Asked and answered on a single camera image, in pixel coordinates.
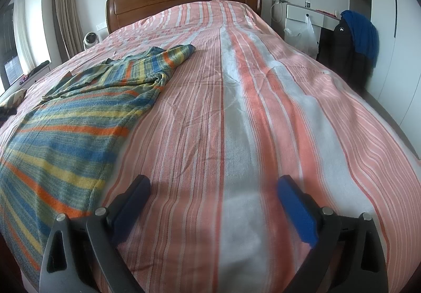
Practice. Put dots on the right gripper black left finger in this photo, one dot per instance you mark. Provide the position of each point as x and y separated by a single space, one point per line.
75 244

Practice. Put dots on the brown grey striped pillow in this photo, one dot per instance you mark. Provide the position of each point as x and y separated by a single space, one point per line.
14 100

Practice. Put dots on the beige curtain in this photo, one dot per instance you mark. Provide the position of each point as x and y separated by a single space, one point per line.
69 26

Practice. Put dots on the multicolour striped knit sweater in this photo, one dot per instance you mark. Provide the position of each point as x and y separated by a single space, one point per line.
63 151

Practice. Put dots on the white plastic bag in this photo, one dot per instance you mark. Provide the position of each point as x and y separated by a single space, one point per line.
303 38

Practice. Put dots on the blue garment on chair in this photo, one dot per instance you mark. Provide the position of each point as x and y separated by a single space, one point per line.
364 34

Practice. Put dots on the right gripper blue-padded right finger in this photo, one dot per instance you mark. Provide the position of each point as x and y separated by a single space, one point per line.
353 244

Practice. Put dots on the white window-side drawer cabinet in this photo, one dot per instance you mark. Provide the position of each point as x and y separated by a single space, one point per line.
25 82

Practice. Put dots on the white bedside desk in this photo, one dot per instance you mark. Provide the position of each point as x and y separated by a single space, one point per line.
283 12

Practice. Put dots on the white round desk fan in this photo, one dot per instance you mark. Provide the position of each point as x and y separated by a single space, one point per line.
90 40

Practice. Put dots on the black jacket on chair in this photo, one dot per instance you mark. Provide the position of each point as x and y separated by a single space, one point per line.
337 52

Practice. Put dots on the pink white striped bedspread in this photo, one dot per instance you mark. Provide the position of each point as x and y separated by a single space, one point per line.
243 110

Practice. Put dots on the dark window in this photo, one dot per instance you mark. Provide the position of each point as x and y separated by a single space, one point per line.
10 65

